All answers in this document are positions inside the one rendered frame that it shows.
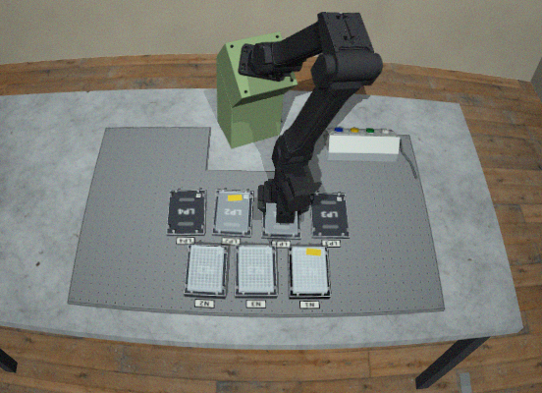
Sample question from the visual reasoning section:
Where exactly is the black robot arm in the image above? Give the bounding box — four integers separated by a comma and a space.
238, 12, 383, 225

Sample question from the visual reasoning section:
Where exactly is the white operator button panel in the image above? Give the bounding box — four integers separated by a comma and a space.
324, 128, 417, 179

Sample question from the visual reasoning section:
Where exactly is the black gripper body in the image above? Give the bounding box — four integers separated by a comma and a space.
258, 179, 281, 204

